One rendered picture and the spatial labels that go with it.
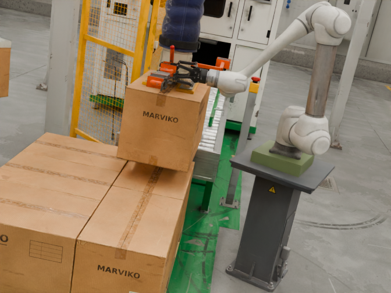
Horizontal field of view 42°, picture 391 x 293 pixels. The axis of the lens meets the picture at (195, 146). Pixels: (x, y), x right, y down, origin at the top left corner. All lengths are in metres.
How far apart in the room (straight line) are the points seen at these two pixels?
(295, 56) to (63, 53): 8.36
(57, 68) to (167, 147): 1.70
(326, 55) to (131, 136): 1.09
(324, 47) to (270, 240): 1.17
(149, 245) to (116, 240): 0.15
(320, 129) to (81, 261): 1.35
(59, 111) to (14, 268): 2.04
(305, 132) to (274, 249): 0.78
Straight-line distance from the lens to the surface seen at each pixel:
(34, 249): 2.41
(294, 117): 2.88
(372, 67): 12.20
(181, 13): 2.81
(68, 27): 4.13
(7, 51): 3.84
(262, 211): 3.04
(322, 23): 2.62
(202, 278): 3.16
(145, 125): 2.74
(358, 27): 6.14
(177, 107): 2.68
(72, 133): 4.87
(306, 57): 11.97
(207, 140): 3.77
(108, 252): 2.30
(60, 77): 4.22
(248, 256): 3.19
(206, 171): 3.42
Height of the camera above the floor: 1.73
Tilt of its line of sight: 19 degrees down
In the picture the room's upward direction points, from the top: 11 degrees clockwise
